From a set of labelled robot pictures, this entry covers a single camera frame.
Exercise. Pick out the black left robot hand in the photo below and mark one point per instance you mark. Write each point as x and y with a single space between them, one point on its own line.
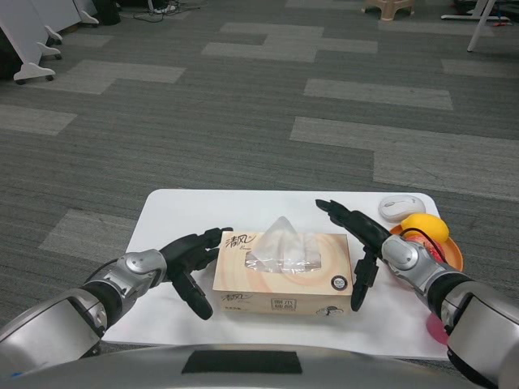
184 251

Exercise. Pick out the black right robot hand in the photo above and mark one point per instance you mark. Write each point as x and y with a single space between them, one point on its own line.
365 229

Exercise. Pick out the beige printed tissue box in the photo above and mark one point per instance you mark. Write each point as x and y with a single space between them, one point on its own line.
284 287

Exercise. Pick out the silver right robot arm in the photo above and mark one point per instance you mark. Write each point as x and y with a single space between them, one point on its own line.
405 255

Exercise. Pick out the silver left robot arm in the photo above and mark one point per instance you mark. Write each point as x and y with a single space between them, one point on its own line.
138 267

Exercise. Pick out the white computer mouse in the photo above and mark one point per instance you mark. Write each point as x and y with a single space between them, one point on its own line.
401 207

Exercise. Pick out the yellow lemon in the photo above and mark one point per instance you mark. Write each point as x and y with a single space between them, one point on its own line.
425 223

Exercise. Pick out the red apple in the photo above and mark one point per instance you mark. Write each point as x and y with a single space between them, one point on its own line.
427 244

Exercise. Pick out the orange plate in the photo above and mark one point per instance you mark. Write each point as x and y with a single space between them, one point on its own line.
453 253

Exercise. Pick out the pink plastic cup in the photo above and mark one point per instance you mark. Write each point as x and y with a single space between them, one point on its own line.
436 330

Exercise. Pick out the silver robot chest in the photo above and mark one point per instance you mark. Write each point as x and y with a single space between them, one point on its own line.
121 373

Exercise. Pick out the beige plastic stool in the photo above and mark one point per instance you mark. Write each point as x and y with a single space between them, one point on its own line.
389 7

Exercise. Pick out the white partition on casters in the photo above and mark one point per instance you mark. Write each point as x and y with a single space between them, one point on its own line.
32 72
54 35
88 17
49 50

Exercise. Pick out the white desk leg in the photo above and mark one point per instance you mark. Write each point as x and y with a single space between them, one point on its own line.
480 24

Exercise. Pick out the black waste bin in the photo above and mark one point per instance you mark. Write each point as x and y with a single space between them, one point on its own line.
108 10

